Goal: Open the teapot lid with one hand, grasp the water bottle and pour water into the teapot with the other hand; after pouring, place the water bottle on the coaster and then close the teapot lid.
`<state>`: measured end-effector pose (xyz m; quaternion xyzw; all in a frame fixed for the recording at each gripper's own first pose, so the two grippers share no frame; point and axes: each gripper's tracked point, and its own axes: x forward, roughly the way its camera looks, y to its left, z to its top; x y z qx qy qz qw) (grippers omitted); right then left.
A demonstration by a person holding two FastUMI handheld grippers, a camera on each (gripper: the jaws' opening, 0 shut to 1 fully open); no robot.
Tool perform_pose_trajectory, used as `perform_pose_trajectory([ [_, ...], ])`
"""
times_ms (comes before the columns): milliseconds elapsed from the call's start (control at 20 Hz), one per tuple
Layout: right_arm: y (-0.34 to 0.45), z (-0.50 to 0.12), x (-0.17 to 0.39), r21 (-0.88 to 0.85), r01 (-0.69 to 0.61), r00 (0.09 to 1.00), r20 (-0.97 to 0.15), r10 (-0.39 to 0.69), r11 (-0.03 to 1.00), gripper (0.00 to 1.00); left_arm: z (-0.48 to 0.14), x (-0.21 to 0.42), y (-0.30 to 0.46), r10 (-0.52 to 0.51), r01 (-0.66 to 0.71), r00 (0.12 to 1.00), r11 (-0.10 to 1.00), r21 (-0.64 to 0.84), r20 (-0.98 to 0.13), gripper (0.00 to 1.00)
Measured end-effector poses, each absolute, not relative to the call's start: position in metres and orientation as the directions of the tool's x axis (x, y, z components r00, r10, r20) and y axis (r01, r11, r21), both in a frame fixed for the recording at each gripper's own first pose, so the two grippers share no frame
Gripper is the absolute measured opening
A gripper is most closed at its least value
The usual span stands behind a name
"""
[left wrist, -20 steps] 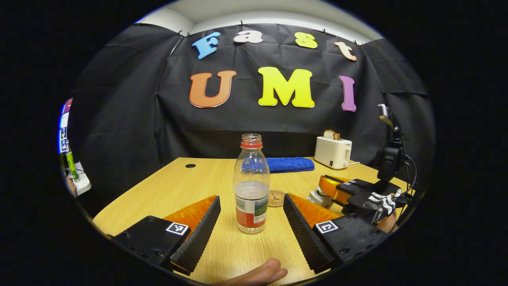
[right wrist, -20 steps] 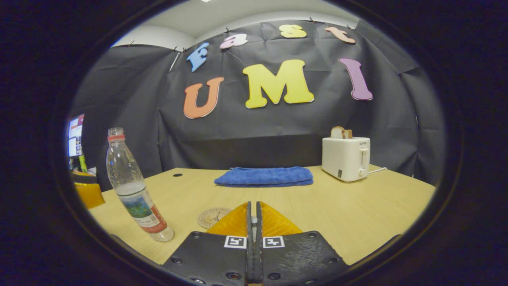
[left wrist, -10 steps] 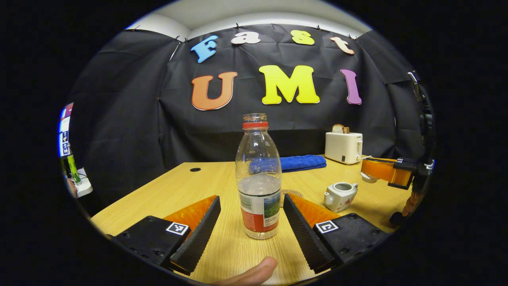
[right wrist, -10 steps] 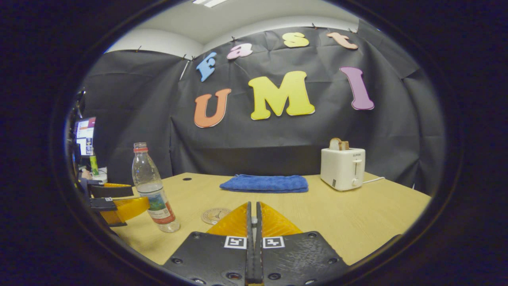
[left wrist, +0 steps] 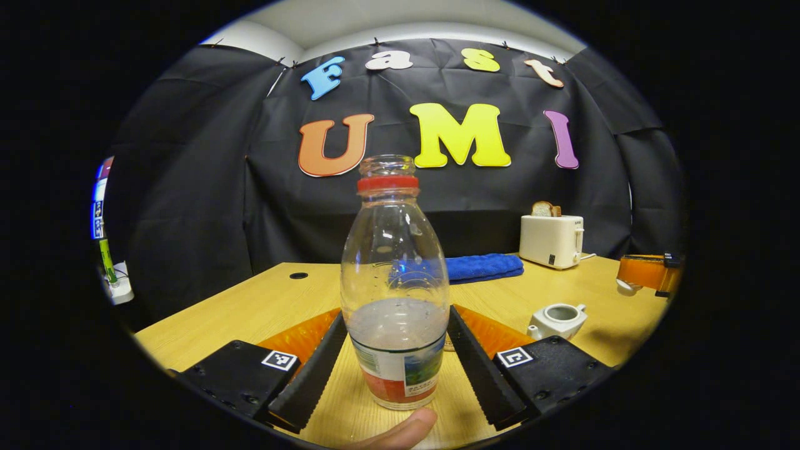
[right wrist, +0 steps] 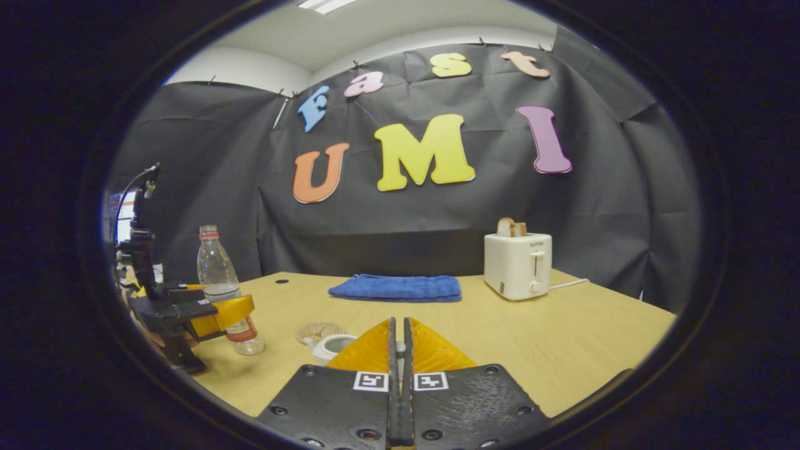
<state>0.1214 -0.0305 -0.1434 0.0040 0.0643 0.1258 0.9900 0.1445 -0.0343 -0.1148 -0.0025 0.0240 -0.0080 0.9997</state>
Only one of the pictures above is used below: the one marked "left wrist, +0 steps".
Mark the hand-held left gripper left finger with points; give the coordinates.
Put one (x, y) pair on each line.
(312, 375)

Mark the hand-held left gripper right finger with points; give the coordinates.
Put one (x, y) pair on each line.
(478, 369)

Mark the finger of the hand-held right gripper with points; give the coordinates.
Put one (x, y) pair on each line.
(644, 273)

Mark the round wooden coaster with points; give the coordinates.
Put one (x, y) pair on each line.
(448, 342)

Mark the white ceramic teacup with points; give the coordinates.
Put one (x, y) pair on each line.
(556, 326)

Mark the clear plastic water bottle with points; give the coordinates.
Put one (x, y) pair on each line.
(394, 262)

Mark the green bottle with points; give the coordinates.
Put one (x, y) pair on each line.
(107, 262)

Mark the white toaster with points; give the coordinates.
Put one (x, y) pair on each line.
(550, 240)

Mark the blue towel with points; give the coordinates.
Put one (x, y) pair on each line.
(487, 267)

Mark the pale bread slice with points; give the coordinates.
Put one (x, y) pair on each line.
(542, 209)

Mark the black backdrop cloth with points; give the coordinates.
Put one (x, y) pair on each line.
(250, 206)

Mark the white side shelf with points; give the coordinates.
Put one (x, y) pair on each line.
(122, 290)

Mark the computer monitor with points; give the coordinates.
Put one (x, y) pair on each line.
(100, 206)

